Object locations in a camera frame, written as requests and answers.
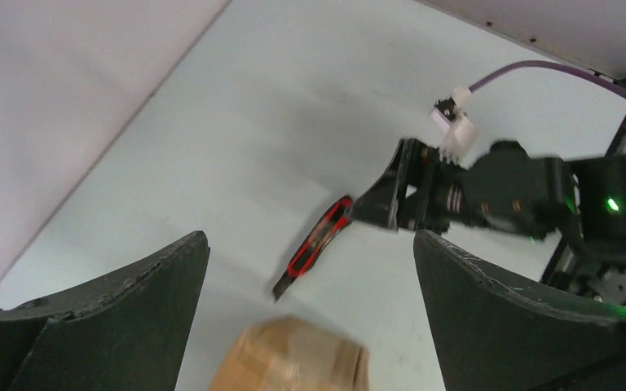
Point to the red black utility knife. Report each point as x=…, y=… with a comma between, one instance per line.
x=331, y=223

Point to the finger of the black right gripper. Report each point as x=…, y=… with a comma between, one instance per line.
x=382, y=206
x=409, y=166

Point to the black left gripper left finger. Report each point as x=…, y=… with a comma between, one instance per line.
x=125, y=330

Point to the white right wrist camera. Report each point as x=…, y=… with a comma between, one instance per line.
x=460, y=133

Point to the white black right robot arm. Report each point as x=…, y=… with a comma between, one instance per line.
x=426, y=188

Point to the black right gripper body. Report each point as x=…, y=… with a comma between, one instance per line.
x=506, y=190

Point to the brown cardboard express box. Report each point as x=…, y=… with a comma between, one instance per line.
x=291, y=354

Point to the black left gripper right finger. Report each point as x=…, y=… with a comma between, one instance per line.
x=494, y=329

